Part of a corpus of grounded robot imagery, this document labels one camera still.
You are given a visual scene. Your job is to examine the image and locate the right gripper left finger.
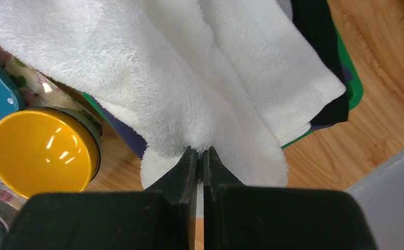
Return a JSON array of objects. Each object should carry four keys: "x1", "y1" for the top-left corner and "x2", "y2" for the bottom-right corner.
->
[{"x1": 1, "y1": 149, "x2": 198, "y2": 249}]

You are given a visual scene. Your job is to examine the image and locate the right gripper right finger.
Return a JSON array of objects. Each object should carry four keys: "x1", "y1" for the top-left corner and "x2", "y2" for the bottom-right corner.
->
[{"x1": 203, "y1": 148, "x2": 377, "y2": 249}]

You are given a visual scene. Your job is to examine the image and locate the navy blue garment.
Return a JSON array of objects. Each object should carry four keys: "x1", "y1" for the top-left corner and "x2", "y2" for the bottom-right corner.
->
[{"x1": 83, "y1": 66, "x2": 363, "y2": 158}]

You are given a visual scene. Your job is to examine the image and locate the white garment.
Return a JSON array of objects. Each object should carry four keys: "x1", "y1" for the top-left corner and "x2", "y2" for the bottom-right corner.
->
[{"x1": 0, "y1": 1, "x2": 346, "y2": 187}]

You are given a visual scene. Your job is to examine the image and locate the green plastic tray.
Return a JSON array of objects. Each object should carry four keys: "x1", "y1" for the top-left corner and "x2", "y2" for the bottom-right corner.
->
[{"x1": 82, "y1": 28, "x2": 363, "y2": 158}]

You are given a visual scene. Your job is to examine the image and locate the black garment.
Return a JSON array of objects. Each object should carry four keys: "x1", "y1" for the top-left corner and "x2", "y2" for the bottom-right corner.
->
[{"x1": 291, "y1": 0, "x2": 349, "y2": 131}]

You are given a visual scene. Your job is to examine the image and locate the orange bowl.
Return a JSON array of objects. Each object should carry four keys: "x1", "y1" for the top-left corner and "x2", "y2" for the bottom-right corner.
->
[{"x1": 0, "y1": 107, "x2": 102, "y2": 198}]

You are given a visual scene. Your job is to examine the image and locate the floral rectangular tray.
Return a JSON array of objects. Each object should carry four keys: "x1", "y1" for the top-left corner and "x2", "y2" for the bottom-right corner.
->
[{"x1": 0, "y1": 47, "x2": 104, "y2": 137}]

